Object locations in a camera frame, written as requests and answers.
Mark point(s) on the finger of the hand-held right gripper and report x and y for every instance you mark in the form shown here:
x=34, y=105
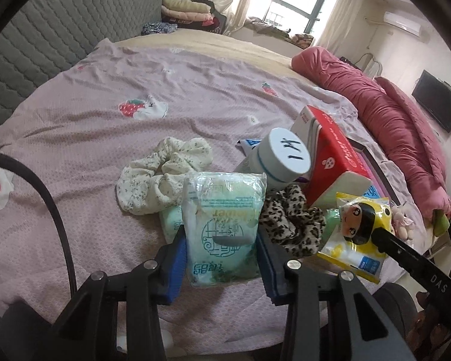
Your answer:
x=406, y=252

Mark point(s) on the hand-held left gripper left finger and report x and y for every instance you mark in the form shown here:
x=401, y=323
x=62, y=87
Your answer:
x=174, y=267

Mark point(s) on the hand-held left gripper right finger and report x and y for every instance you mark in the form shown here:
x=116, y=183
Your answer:
x=270, y=270

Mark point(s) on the leopard print scrunchie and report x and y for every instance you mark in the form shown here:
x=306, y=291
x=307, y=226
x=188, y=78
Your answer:
x=289, y=222

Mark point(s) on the yellow cartoon packet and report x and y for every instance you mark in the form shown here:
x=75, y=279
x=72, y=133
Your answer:
x=345, y=248

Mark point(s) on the green wet wipes packet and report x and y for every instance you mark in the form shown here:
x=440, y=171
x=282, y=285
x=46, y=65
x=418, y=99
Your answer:
x=171, y=222
x=221, y=210

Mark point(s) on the green egg sponge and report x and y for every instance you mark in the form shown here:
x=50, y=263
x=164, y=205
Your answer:
x=330, y=225

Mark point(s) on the small plush bear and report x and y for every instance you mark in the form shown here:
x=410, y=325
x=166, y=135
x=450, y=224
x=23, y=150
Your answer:
x=402, y=225

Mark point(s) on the green cloth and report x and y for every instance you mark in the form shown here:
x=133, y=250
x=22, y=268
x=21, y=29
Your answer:
x=440, y=223

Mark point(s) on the pink book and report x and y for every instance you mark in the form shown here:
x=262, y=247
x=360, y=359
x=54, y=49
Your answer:
x=376, y=180

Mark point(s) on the cream floral scrunchie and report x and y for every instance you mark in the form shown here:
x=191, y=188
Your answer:
x=154, y=180

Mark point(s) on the white round foam cylinder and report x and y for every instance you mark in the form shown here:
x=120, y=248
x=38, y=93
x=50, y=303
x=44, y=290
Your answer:
x=282, y=154

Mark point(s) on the red tissue box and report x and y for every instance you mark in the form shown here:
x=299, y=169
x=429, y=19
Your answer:
x=330, y=158

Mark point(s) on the blue white small packet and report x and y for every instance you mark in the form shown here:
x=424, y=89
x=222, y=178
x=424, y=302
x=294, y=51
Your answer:
x=248, y=146

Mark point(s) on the red duvet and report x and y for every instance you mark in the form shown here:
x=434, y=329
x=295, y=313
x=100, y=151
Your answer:
x=379, y=101

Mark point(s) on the beige bed sheet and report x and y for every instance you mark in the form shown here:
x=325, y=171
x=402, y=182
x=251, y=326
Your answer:
x=210, y=45

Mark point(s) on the white air conditioner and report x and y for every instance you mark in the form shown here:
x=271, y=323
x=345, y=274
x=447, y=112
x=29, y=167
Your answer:
x=402, y=22

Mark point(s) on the dark floral cloth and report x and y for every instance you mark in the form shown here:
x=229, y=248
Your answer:
x=158, y=29

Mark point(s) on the clothes on windowsill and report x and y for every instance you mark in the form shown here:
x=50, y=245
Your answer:
x=278, y=28

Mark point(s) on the cream curtain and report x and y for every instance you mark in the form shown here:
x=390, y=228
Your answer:
x=233, y=0
x=342, y=11

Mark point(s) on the pile of folded clothes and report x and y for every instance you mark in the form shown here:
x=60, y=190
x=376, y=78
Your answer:
x=188, y=9

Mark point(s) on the grey quilted headboard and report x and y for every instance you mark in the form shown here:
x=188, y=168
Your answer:
x=41, y=45

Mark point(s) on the black wall television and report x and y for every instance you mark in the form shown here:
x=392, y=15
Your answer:
x=436, y=101

